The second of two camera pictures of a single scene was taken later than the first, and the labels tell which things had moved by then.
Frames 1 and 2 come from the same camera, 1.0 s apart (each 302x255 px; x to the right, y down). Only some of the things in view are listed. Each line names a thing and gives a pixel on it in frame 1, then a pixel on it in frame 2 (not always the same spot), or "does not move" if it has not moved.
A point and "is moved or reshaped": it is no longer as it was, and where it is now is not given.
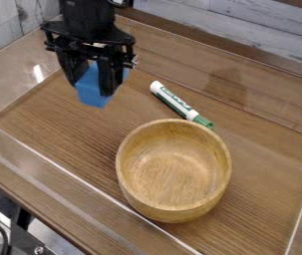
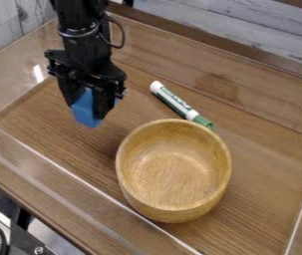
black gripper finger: x=73 y=64 -> x=70 y=89
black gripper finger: x=109 y=74 -> x=103 y=101
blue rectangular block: x=88 y=86 is moved or reshaped
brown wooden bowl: x=171 y=168 does not move
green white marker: x=177 y=105 does not move
